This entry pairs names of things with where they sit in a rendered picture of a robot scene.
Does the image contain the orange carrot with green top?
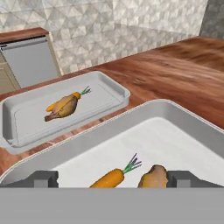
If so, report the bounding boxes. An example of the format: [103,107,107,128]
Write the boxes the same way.
[88,153,143,189]
[45,85,92,113]

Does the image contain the brown chicken drumstick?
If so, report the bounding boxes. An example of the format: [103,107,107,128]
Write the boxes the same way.
[44,94,79,123]
[136,164,169,189]

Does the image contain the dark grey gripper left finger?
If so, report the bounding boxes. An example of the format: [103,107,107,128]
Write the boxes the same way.
[1,170,60,189]

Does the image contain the white tupperware container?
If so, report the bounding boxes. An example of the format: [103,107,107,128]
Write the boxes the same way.
[0,98,224,189]
[0,70,131,155]

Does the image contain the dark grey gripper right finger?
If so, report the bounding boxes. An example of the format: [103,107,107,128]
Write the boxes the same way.
[166,170,224,189]

